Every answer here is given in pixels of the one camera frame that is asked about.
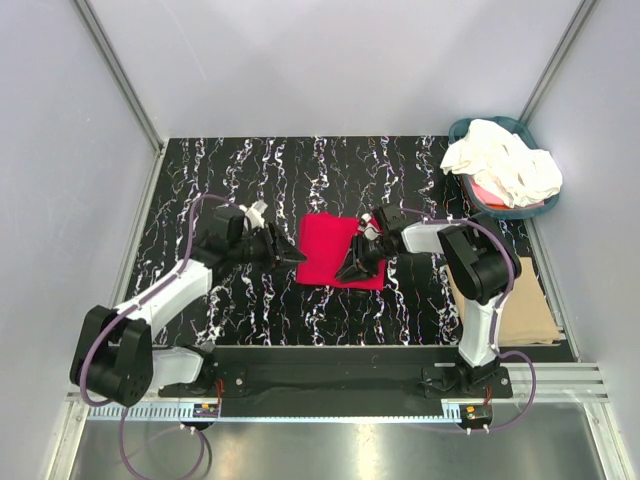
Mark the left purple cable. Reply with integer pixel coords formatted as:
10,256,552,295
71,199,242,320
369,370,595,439
78,193,241,479

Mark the purple cable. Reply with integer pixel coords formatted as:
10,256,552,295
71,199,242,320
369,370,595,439
399,207,539,434
78,193,241,479

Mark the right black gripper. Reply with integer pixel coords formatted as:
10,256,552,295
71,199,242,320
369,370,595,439
334,233,393,285

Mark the aluminium front rail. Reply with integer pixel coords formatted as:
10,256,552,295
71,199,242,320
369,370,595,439
64,362,611,404

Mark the left connector board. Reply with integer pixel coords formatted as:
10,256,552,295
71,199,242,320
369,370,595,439
193,401,221,418

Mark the white t shirt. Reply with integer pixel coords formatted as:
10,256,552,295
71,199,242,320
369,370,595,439
440,119,563,208

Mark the red t shirt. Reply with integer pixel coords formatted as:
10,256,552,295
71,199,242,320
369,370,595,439
296,212,386,291

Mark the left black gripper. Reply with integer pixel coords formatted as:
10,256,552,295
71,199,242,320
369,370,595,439
230,222,307,276

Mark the slotted cable duct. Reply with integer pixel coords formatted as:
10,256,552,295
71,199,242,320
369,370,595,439
87,399,469,421

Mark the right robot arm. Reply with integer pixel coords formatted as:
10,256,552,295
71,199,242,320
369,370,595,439
335,204,522,397

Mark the left frame post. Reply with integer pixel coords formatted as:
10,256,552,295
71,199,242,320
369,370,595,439
72,0,169,156

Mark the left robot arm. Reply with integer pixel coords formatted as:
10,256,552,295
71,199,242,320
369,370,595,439
70,201,307,407

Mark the right frame post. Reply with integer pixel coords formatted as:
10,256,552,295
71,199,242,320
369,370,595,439
519,0,600,125

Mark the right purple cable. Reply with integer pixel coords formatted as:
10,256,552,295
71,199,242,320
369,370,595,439
399,207,539,434

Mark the pink t shirt in basket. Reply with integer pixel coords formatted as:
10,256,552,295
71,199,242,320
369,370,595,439
471,181,544,210

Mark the teal laundry basket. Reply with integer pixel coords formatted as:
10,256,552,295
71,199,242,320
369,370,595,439
460,116,560,220

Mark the frame post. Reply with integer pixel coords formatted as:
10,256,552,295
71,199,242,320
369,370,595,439
72,0,169,156
519,0,600,125

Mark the right connector board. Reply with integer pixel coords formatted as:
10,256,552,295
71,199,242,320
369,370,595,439
461,404,493,429

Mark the connector board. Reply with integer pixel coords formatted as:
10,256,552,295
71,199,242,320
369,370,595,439
461,404,493,429
193,401,221,418

